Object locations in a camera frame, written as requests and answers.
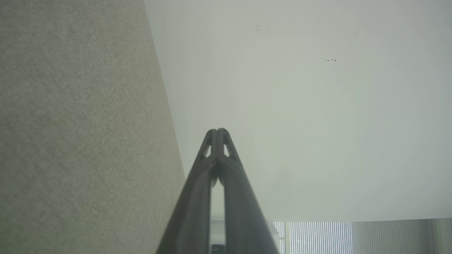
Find grey fabric sofa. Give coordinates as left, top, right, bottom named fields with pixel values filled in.
left=0, top=0, right=186, bottom=254

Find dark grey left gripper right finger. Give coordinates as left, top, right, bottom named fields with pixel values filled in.
left=218, top=128, right=280, bottom=254

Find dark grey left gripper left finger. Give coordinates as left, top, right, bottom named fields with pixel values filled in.
left=156, top=129, right=218, bottom=254

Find white vertical window blinds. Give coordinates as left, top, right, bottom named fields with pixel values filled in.
left=271, top=219, right=435, bottom=254

